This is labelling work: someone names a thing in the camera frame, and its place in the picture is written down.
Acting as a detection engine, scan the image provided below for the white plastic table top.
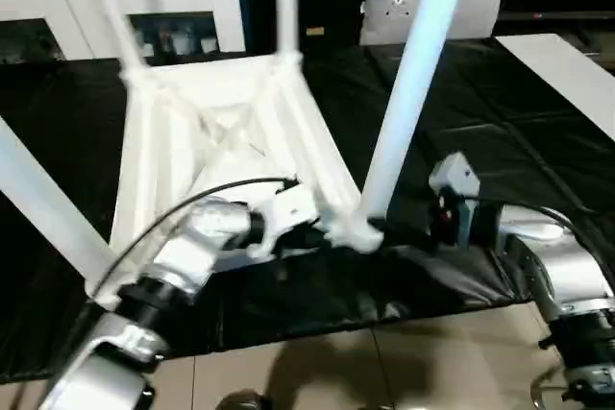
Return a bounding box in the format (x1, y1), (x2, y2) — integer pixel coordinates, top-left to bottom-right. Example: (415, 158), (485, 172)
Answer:
(87, 49), (386, 301)

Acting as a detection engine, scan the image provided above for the black work mat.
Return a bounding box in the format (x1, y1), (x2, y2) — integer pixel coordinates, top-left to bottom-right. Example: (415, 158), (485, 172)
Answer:
(0, 37), (615, 384)

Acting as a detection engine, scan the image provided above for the white board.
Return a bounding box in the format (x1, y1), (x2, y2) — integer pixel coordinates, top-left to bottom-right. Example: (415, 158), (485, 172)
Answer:
(494, 33), (615, 144)

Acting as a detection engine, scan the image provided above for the grey white pillow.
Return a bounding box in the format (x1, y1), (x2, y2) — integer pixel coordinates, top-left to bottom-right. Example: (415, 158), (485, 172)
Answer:
(359, 0), (504, 47)

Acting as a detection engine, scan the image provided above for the white glass-door cabinet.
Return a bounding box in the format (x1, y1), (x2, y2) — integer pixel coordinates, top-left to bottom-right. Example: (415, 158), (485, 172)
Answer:
(0, 0), (248, 61)

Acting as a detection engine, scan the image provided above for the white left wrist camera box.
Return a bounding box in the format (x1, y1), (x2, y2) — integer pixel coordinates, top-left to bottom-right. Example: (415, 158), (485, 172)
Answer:
(251, 179), (321, 260)

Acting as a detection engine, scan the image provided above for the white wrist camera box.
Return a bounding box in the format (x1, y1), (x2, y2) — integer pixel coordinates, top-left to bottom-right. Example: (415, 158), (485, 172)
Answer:
(427, 152), (482, 216)
(251, 179), (321, 260)

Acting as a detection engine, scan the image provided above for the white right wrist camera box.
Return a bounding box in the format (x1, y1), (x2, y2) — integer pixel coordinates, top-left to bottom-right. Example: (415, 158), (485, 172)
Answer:
(427, 152), (482, 216)

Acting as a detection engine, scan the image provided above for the metal chair frame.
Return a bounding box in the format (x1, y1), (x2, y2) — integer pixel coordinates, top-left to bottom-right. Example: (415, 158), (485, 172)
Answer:
(530, 377), (578, 410)

